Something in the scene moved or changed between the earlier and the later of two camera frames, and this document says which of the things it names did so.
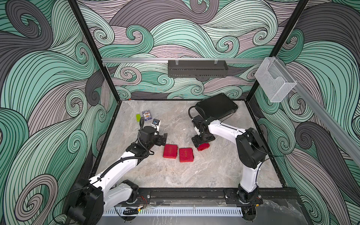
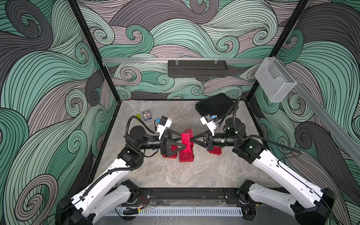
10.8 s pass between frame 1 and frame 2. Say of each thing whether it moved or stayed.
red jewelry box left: stayed
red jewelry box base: moved
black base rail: stayed
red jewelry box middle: stayed
